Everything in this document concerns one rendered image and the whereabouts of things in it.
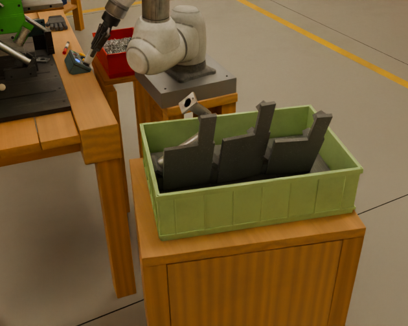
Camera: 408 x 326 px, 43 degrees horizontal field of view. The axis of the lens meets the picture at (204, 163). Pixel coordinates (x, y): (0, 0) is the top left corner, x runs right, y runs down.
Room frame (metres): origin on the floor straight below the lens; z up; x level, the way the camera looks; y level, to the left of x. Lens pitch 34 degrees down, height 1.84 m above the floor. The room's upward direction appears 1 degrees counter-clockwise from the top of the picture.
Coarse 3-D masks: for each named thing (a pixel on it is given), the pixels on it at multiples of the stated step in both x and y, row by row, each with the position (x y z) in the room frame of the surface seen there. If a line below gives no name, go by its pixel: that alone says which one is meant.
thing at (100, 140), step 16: (48, 16) 2.85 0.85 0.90; (64, 16) 2.84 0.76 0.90; (64, 32) 2.59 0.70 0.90; (80, 48) 2.38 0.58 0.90; (64, 64) 2.19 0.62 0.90; (64, 80) 2.02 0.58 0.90; (80, 80) 2.02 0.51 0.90; (96, 80) 2.02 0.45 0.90; (80, 96) 1.87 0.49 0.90; (96, 96) 1.87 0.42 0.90; (80, 112) 1.74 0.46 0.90; (96, 112) 1.74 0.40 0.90; (112, 112) 1.74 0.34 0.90; (80, 128) 1.62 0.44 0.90; (96, 128) 1.63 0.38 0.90; (112, 128) 1.65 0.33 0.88; (80, 144) 1.65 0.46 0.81; (96, 144) 1.62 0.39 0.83; (112, 144) 1.64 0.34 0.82; (96, 160) 1.62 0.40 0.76
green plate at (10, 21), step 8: (0, 0) 2.15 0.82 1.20; (8, 0) 2.16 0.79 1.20; (16, 0) 2.17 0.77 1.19; (0, 8) 2.14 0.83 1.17; (8, 8) 2.15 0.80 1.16; (16, 8) 2.16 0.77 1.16; (0, 16) 2.13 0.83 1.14; (8, 16) 2.14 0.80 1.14; (16, 16) 2.15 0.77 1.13; (24, 16) 2.16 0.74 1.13; (0, 24) 2.12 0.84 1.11; (8, 24) 2.13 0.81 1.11; (16, 24) 2.14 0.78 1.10; (0, 32) 2.11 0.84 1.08; (8, 32) 2.12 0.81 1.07
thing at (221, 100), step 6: (150, 96) 2.04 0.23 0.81; (222, 96) 1.96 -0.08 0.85; (228, 96) 1.97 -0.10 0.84; (234, 96) 1.98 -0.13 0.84; (156, 102) 1.97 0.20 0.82; (198, 102) 1.91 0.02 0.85; (204, 102) 1.92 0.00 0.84; (210, 102) 1.93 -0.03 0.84; (216, 102) 1.94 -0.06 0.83; (222, 102) 1.95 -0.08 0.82; (228, 102) 1.97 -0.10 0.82; (168, 108) 1.86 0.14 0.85; (174, 108) 1.87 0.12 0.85; (168, 114) 1.85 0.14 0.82; (174, 114) 1.86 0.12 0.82
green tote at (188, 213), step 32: (160, 128) 1.55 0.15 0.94; (192, 128) 1.57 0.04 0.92; (224, 128) 1.60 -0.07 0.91; (288, 128) 1.64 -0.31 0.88; (352, 160) 1.31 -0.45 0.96; (192, 192) 1.16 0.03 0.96; (224, 192) 1.18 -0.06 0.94; (256, 192) 1.20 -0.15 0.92; (288, 192) 1.22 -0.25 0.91; (320, 192) 1.24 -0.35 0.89; (352, 192) 1.27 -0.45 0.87; (160, 224) 1.15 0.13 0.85; (192, 224) 1.16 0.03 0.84; (224, 224) 1.18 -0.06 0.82; (256, 224) 1.20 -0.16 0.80
